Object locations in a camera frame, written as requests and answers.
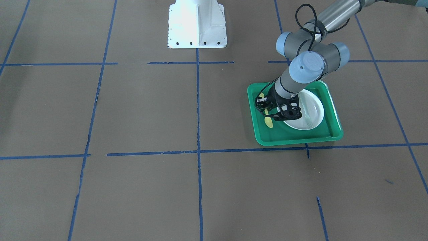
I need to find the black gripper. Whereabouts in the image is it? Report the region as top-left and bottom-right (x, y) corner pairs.
(255, 91), (285, 116)

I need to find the yellow plastic spoon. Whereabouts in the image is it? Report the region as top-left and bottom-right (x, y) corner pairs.
(259, 93), (273, 128)

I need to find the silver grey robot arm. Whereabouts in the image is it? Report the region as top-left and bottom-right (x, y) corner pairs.
(254, 0), (374, 122)

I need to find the white round plate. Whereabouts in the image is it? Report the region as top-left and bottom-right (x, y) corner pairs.
(283, 89), (324, 130)

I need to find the pale green plastic fork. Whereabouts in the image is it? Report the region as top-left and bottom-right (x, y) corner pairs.
(301, 100), (314, 130)

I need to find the green plastic tray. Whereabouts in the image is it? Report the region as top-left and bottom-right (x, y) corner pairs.
(247, 81), (343, 146)

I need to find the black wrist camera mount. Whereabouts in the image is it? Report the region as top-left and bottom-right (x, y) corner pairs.
(273, 95), (302, 122)

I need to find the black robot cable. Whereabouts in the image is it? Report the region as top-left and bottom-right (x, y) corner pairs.
(257, 3), (350, 101)

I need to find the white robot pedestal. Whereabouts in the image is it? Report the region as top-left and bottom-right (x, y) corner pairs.
(167, 0), (228, 49)

